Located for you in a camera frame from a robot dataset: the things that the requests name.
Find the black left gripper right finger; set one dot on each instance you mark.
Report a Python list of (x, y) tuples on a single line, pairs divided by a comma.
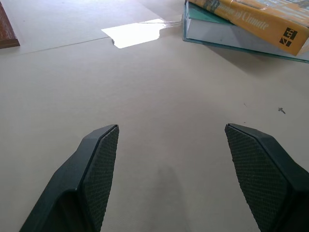
[(268, 174)]

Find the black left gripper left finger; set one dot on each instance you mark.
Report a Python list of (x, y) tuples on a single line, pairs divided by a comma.
[(82, 183)]

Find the teal hardcover book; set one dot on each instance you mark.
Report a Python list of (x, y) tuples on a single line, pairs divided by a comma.
[(217, 31)]

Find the yellow climate book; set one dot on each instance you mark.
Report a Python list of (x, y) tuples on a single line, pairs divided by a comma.
[(260, 21)]

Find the small metal screw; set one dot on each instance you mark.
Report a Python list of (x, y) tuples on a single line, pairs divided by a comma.
[(281, 110)]

